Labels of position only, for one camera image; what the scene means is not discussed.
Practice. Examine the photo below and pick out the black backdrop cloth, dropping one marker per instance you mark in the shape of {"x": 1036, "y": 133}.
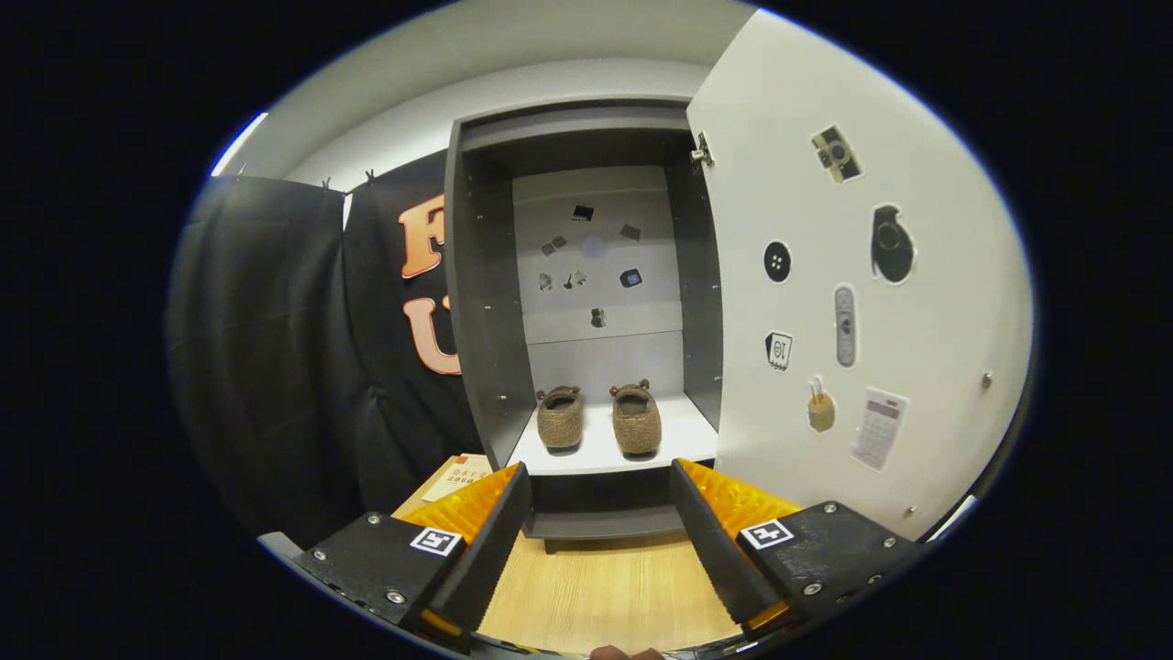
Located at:
{"x": 266, "y": 348}

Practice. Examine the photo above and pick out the beige shoe cabinet door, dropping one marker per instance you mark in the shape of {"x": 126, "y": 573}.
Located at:
{"x": 935, "y": 302}

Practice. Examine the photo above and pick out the ceiling light panel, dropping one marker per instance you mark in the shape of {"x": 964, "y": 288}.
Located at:
{"x": 238, "y": 145}

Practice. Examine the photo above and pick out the brown fuzzy shoe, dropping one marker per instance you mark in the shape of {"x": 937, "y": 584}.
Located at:
{"x": 560, "y": 423}
{"x": 636, "y": 423}

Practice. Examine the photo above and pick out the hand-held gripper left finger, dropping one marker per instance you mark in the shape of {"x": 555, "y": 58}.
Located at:
{"x": 490, "y": 559}

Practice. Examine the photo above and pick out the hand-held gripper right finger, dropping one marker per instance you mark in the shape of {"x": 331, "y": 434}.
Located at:
{"x": 710, "y": 559}

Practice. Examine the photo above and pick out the dark grey shoe cabinet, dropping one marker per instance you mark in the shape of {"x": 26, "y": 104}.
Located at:
{"x": 486, "y": 321}

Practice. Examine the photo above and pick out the orange cover book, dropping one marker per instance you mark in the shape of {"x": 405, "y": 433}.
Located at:
{"x": 458, "y": 472}

